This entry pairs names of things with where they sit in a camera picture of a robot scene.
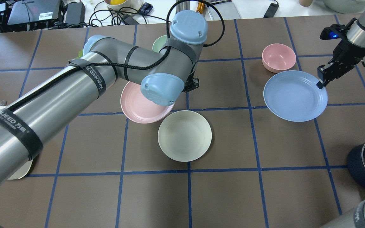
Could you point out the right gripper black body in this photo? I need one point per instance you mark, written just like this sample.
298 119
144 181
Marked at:
346 50

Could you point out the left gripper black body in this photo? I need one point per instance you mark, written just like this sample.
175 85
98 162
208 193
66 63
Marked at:
192 85

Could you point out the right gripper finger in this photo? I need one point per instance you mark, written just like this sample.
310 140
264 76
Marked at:
321 84

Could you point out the blue plate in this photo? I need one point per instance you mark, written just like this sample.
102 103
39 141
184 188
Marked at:
294 96

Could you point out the pink plate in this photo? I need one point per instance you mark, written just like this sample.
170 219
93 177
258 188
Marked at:
139 109

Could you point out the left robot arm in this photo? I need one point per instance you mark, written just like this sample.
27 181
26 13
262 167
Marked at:
32 120

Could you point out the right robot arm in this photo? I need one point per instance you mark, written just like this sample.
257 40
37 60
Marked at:
354 31

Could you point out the mint green bowl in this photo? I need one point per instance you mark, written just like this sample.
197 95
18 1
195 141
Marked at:
159 43

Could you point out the pink bowl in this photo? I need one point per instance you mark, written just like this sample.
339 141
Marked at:
278 57

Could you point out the cream white plate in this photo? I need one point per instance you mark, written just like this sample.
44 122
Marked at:
184 136

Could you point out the black power adapter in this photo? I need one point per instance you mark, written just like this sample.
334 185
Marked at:
271 11

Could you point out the beige bowl with toys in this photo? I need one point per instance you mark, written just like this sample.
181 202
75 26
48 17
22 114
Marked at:
124 5

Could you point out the yellow handled screwdriver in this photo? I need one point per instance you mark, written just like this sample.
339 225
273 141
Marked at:
200 8

